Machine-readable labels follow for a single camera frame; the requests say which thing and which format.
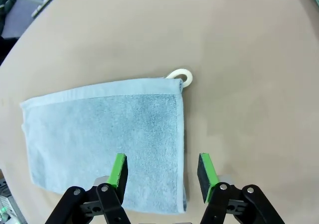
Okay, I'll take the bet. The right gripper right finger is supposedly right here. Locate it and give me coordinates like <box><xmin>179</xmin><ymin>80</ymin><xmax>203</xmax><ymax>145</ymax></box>
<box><xmin>196</xmin><ymin>153</ymin><xmax>286</xmax><ymax>224</ymax></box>

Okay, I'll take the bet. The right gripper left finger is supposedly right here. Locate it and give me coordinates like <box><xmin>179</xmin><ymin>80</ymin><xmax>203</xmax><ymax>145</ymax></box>
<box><xmin>43</xmin><ymin>153</ymin><xmax>132</xmax><ymax>224</ymax></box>

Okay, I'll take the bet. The grey-blue terry towel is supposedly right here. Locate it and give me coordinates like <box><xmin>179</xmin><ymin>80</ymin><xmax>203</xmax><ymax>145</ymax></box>
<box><xmin>19</xmin><ymin>68</ymin><xmax>194</xmax><ymax>214</ymax></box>

